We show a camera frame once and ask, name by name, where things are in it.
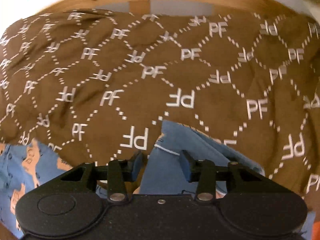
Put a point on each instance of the brown printed blanket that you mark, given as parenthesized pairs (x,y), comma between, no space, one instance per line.
(175,80)

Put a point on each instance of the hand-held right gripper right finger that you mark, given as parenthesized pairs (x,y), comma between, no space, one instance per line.
(185,168)

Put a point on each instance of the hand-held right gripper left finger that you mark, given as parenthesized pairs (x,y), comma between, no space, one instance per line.
(136,167)

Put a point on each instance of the blue printed pants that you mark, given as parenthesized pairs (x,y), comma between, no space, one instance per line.
(165,170)

